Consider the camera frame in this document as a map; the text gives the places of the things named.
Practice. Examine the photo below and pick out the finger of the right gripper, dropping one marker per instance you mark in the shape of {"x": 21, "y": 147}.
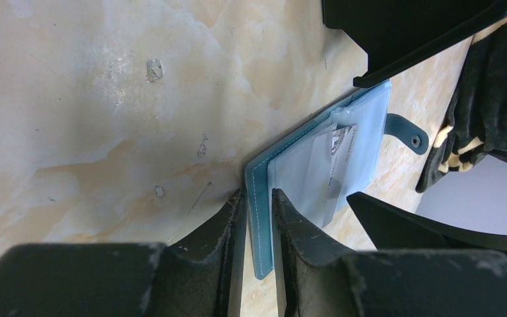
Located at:
{"x": 390, "y": 227}

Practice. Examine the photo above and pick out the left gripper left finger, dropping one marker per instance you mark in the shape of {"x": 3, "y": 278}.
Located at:
{"x": 200, "y": 275}

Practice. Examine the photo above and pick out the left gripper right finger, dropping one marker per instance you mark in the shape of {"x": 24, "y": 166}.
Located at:
{"x": 319, "y": 276}

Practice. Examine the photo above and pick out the blue card holder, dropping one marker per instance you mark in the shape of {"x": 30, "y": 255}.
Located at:
{"x": 300, "y": 164}

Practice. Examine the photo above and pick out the white patterned credit card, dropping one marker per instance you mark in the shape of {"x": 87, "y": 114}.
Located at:
{"x": 342, "y": 143}

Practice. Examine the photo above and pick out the black card tray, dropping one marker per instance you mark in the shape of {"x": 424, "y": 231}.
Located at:
{"x": 397, "y": 35}

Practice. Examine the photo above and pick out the black floral blanket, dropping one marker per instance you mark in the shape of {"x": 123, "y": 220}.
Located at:
{"x": 475, "y": 124}

